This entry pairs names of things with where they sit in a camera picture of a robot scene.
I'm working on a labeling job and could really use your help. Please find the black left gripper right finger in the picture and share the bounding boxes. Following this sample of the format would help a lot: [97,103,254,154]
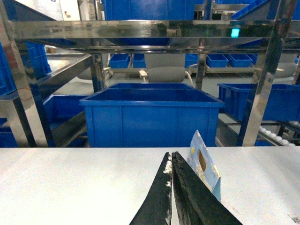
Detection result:
[172,152,241,225]

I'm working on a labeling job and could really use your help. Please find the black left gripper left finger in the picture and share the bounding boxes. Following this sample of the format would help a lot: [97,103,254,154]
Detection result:
[130,152,172,225]

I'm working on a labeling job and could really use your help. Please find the flower gift bag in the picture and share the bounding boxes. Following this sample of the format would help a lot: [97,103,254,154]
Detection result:
[187,130,221,202]

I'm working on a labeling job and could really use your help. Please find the small QR code sticker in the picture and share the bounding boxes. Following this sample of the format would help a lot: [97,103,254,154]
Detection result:
[288,214,300,224]

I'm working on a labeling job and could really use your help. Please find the blue crate behind table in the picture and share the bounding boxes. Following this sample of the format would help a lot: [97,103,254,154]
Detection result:
[79,89,224,148]

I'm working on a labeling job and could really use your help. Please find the blue crate right shelf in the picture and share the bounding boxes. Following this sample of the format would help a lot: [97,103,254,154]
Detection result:
[218,83,300,121]

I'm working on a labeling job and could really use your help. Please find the stainless steel shelf rack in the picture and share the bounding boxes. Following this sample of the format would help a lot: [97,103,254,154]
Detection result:
[0,0,300,147]

